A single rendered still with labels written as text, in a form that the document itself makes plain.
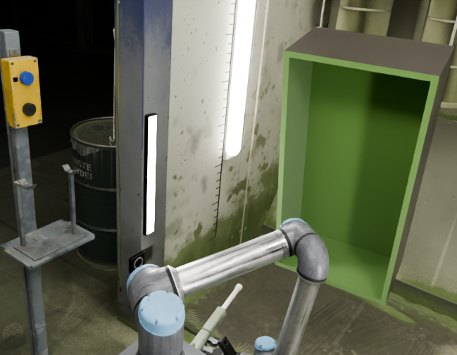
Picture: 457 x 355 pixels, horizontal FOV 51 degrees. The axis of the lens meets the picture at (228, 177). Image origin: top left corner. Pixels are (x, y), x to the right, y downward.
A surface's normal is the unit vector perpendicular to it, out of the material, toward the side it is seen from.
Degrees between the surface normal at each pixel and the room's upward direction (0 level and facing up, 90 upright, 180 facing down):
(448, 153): 57
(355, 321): 0
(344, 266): 12
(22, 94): 90
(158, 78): 90
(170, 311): 5
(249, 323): 0
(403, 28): 90
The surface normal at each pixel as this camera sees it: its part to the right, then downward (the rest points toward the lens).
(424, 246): -0.43, -0.25
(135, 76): -0.58, 0.29
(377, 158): -0.50, 0.50
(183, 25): 0.81, 0.30
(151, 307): 0.11, -0.87
